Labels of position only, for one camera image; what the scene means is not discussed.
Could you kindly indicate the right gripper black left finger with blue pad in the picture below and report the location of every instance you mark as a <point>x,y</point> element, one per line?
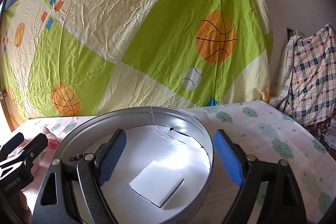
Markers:
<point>56,201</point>

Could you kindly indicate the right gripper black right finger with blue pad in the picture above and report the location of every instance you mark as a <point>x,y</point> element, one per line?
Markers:
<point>273,184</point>

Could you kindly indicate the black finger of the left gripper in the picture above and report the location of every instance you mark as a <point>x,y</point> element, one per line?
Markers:
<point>29,153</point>
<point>11,145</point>

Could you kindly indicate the pink soft cloth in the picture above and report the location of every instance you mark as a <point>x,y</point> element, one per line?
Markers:
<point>51,141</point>

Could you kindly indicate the window latch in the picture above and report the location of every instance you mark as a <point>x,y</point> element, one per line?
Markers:
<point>3,94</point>

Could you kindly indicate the cloud print table cloth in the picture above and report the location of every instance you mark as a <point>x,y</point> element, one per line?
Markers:
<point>258,128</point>

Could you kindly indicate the white sponge block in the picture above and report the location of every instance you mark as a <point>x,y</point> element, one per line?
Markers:
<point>157,184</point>

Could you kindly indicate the round metal tin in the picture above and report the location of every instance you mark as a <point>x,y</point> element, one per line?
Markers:
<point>174,139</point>

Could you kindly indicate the plaid cloth cover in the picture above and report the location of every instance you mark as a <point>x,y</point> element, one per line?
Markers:
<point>304,87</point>

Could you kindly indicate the green cream basketball bedsheet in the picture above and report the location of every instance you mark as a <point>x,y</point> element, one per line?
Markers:
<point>65,58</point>

